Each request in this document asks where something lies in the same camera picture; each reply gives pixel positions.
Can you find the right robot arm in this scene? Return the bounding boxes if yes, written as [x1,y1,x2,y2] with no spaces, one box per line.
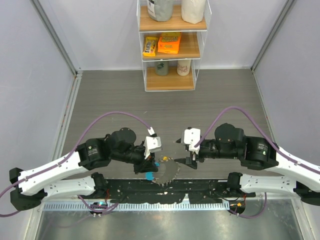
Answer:
[176,123,320,206]

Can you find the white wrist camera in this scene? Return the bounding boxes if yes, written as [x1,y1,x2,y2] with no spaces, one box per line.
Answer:
[181,128,201,154]
[143,127,162,159]

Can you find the grey bag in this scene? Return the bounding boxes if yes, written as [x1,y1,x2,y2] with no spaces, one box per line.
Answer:
[146,0,174,22]

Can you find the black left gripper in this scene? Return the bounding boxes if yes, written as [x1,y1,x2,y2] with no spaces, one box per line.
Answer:
[111,144,159,175]

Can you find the yellow candy box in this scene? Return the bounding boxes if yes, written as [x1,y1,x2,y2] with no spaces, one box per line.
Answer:
[142,36,159,57]

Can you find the white bag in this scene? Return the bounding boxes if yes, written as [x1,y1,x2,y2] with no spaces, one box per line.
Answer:
[181,0,206,24]

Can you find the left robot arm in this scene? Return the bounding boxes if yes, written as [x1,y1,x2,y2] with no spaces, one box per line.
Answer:
[9,127,162,211]

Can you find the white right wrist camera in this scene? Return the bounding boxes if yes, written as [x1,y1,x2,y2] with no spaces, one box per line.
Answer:
[181,128,201,154]

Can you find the yellow key tag with keys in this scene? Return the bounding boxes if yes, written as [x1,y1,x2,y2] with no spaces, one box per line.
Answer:
[160,156,173,162]

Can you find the orange candy box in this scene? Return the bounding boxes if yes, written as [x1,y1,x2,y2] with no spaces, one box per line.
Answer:
[157,32,182,54]

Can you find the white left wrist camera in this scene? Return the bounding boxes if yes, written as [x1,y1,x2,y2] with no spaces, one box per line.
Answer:
[143,127,162,159]

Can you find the grey-green cup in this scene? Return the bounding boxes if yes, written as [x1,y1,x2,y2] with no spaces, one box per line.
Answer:
[154,60,169,76]

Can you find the white cup pink print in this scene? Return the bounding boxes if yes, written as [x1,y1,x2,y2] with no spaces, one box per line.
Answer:
[177,59,191,77]

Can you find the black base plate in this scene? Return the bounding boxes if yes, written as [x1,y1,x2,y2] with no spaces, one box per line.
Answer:
[82,179,256,204]

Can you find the white wire wooden shelf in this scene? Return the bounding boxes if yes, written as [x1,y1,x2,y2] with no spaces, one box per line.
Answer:
[136,0,212,92]

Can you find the white slotted cable duct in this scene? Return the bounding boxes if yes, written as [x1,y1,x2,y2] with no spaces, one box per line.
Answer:
[42,201,230,212]

